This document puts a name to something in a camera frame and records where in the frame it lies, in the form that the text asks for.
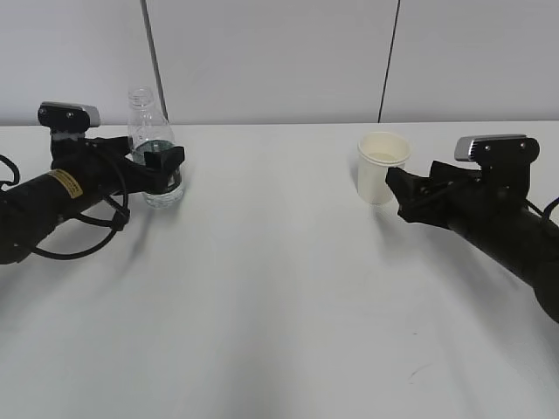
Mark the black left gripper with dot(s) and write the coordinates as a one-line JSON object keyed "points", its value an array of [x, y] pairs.
{"points": [[101, 167]]}

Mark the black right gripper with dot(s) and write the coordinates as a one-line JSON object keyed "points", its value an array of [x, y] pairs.
{"points": [[451, 195]]}

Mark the clear green-label water bottle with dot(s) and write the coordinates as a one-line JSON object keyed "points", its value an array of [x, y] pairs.
{"points": [[149, 131]]}

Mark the white paper cup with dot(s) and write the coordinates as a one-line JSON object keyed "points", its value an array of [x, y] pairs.
{"points": [[377, 152]]}

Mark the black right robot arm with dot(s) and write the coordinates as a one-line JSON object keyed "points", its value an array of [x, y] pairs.
{"points": [[526, 245]]}

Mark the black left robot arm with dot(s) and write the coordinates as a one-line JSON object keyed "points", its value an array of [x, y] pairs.
{"points": [[32, 210]]}

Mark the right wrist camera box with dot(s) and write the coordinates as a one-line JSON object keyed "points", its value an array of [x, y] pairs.
{"points": [[505, 159]]}

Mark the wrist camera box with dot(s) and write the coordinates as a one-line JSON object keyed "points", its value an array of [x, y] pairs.
{"points": [[67, 117], [505, 159]]}

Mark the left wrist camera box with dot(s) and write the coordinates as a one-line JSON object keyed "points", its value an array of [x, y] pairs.
{"points": [[67, 117]]}

